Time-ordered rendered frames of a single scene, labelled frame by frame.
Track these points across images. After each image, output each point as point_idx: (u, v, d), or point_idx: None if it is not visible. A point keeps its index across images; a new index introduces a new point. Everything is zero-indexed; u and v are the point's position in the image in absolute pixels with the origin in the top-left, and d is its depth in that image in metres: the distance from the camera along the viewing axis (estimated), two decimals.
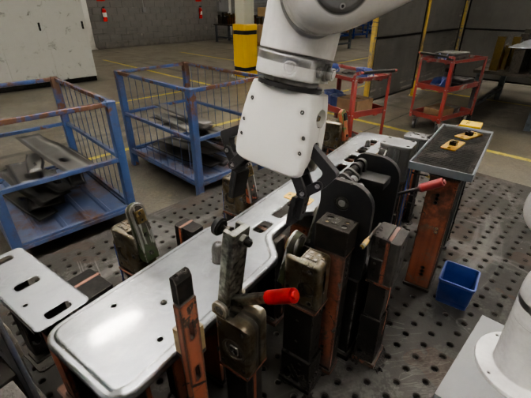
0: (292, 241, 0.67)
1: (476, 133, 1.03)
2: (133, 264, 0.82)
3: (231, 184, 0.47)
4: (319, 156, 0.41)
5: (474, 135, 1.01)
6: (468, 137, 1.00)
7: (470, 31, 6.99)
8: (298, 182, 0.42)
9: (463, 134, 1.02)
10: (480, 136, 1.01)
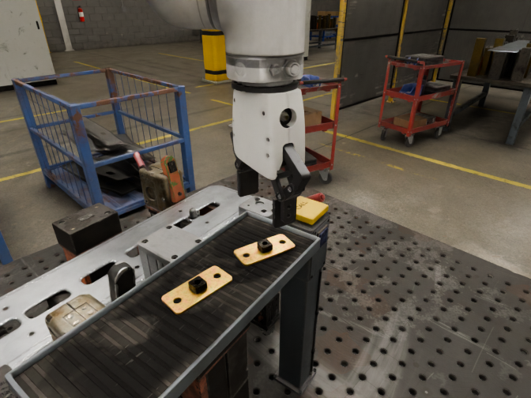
0: None
1: (285, 242, 0.52)
2: None
3: (237, 183, 0.49)
4: (288, 158, 0.38)
5: (276, 249, 0.50)
6: (258, 256, 0.49)
7: (454, 32, 6.48)
8: (275, 184, 0.41)
9: (254, 248, 0.51)
10: (285, 251, 0.50)
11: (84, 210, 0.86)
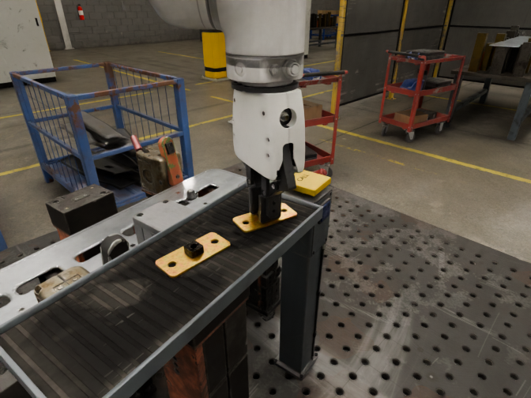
0: None
1: (287, 211, 0.50)
2: None
3: (249, 200, 0.47)
4: (282, 165, 0.40)
5: None
6: (258, 223, 0.47)
7: (455, 29, 6.45)
8: (264, 182, 0.43)
9: (254, 215, 0.48)
10: (287, 219, 0.48)
11: (79, 190, 0.84)
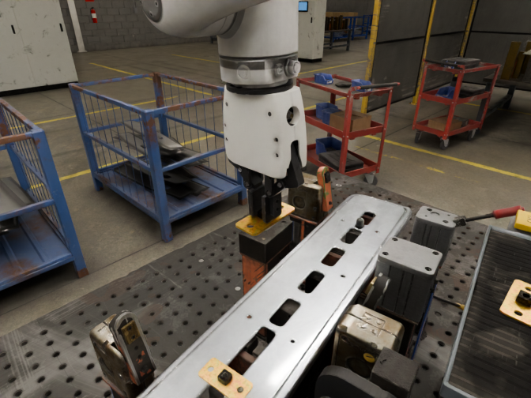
0: None
1: (283, 207, 0.50)
2: None
3: (249, 203, 0.47)
4: (290, 163, 0.40)
5: None
6: (263, 223, 0.47)
7: (476, 35, 6.51)
8: (269, 183, 0.43)
9: (254, 217, 0.48)
10: (287, 215, 0.49)
11: None
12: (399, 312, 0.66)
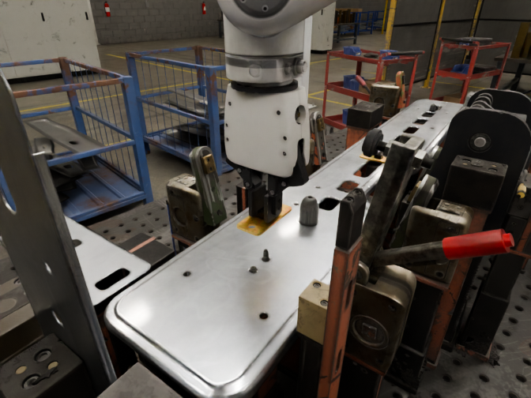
0: (426, 188, 0.50)
1: None
2: (194, 228, 0.64)
3: (249, 204, 0.47)
4: (296, 161, 0.41)
5: None
6: (265, 223, 0.46)
7: (484, 22, 6.82)
8: (273, 182, 0.43)
9: (254, 218, 0.48)
10: (286, 214, 0.49)
11: (359, 103, 1.20)
12: None
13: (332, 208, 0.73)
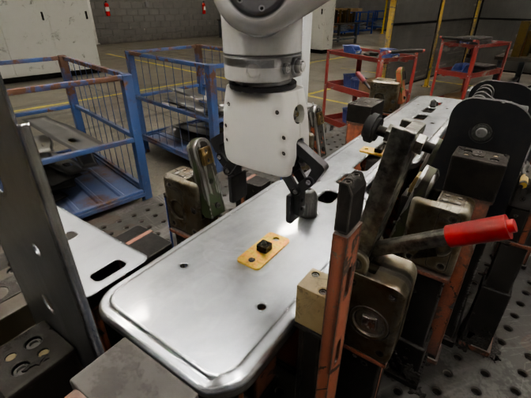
0: (427, 178, 0.49)
1: (278, 238, 0.53)
2: (192, 221, 0.64)
3: (229, 189, 0.48)
4: (304, 152, 0.39)
5: (275, 246, 0.51)
6: (263, 257, 0.49)
7: (484, 21, 6.81)
8: (289, 180, 0.41)
9: (254, 251, 0.50)
10: (284, 246, 0.52)
11: (359, 99, 1.19)
12: None
13: (331, 201, 0.73)
